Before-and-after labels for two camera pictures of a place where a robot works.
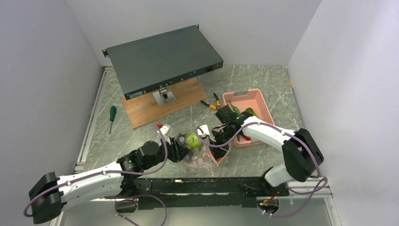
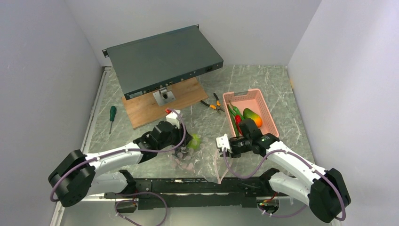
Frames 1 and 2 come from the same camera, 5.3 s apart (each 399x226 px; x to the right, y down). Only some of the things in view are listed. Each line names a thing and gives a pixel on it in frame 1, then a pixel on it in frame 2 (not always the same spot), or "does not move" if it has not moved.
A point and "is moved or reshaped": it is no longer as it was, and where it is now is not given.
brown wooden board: x=144 y=108 does not move
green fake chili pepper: x=235 y=108 does not move
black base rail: x=198 y=193 does not move
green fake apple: x=193 y=140 does not move
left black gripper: x=177 y=151 to x=179 y=132
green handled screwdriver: x=112 y=116 does not move
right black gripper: x=219 y=152 to x=233 y=154
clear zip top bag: x=203 y=154 is moved or reshaped
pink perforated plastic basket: x=253 y=101 does not move
